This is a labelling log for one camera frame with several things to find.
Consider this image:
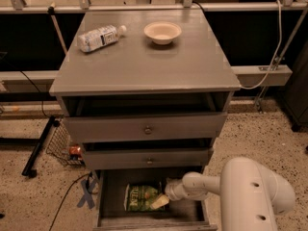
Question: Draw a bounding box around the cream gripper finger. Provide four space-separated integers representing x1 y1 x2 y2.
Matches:
150 194 169 210

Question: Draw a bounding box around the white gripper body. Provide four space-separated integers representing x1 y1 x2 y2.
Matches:
165 178 186 201

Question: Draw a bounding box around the green jalapeno chip bag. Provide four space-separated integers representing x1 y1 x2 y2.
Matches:
123 184 165 213

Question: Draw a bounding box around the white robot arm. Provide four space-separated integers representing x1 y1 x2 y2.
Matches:
150 157 295 231

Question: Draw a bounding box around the grey bottom drawer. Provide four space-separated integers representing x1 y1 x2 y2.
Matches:
92 167 218 231

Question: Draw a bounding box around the grey drawer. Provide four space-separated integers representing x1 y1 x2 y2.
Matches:
64 112 227 143
92 167 218 231
82 148 214 170

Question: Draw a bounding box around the grey top drawer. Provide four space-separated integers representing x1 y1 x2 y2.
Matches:
64 112 227 143

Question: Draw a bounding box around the grey middle drawer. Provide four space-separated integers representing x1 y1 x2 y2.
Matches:
82 148 214 170

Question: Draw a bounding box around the grey wooden drawer cabinet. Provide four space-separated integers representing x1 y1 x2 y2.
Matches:
50 10 240 231

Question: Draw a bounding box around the orange can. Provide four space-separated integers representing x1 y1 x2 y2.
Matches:
68 145 82 161

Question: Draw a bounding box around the black metal stand leg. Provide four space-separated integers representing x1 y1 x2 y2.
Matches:
21 115 56 178

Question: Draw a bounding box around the white paper bowl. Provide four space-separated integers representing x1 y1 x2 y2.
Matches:
143 21 182 45

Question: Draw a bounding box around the clear plastic water bottle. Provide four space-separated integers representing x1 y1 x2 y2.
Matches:
77 25 127 53

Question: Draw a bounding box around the black floor cable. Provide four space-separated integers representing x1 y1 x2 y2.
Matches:
47 172 94 231

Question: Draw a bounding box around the wire mesh basket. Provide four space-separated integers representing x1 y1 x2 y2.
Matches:
46 120 84 167

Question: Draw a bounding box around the grey metal rail frame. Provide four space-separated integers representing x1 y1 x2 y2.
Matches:
0 0 308 94

